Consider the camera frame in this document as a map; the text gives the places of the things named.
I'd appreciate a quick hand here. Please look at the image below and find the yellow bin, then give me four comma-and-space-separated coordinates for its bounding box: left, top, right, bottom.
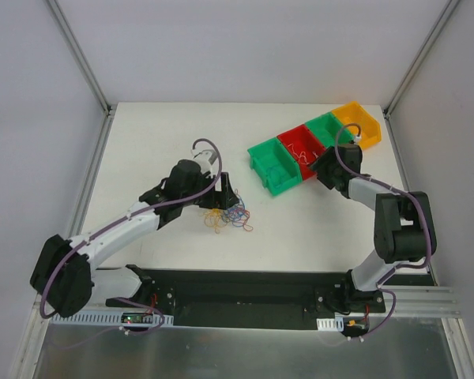
332, 101, 382, 150

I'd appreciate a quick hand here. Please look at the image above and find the left aluminium frame post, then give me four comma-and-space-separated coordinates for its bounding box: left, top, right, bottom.
43, 0, 114, 116

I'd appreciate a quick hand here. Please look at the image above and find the white wire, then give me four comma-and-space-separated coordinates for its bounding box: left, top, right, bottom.
286, 144, 321, 165

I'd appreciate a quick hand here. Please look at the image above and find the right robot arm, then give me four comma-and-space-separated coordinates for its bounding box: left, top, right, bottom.
308, 144, 437, 315

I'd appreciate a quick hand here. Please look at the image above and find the green bin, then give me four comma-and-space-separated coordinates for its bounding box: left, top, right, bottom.
247, 137, 303, 196
305, 112, 353, 148

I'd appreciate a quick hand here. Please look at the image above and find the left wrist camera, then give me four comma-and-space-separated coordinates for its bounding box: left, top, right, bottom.
192, 149, 217, 174

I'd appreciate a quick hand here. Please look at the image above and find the coloured wire bundle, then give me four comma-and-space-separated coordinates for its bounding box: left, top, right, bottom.
202, 189, 254, 235

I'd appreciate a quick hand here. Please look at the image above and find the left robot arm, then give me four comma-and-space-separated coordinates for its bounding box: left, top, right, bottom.
30, 159, 239, 318

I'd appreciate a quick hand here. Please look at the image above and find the far green bin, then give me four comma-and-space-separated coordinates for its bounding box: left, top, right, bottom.
305, 112, 353, 148

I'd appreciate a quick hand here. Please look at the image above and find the red bin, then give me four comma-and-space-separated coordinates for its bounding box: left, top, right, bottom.
277, 124, 325, 181

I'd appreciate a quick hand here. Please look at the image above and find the white cable duct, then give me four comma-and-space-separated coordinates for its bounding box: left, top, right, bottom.
316, 317, 344, 332
51, 309, 174, 328

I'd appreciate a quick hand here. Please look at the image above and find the near green bin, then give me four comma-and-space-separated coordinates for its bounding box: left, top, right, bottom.
247, 137, 303, 196

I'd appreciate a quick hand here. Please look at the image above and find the left white cable duct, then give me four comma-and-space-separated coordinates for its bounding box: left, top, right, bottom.
51, 309, 174, 328

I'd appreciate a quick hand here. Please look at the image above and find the right aluminium frame post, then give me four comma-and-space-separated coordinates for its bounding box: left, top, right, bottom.
383, 0, 462, 119

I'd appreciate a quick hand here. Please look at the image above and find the aluminium frame post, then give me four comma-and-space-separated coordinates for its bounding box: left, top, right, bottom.
383, 0, 462, 119
43, 0, 114, 116

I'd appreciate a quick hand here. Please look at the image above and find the right white cable duct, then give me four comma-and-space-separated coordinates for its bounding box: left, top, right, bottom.
316, 317, 344, 332

